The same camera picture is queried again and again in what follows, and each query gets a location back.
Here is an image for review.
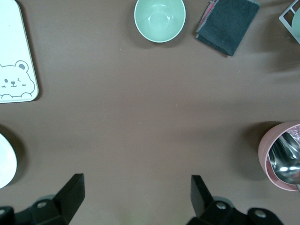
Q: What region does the stainless steel spoon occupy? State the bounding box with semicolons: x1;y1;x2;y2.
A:
273;160;300;186

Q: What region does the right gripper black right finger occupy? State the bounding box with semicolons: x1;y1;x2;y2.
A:
187;175;249;225

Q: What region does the pale green cup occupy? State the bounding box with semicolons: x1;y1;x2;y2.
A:
291;8;300;39

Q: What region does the white wire cup rack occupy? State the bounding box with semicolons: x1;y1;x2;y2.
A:
278;0;300;45

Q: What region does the cream bear print tray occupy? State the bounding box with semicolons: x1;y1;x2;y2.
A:
0;0;39;104

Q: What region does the pink utensil cup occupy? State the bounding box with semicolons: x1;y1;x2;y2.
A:
258;121;300;192

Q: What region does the pale green bowl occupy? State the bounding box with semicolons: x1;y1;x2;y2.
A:
134;0;187;44

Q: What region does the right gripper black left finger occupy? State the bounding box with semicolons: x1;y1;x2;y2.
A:
14;173;85;225

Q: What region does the dark grey folded cloth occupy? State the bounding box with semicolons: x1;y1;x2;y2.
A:
195;0;261;57

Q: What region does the white round plate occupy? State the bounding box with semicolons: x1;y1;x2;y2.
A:
0;133;18;189

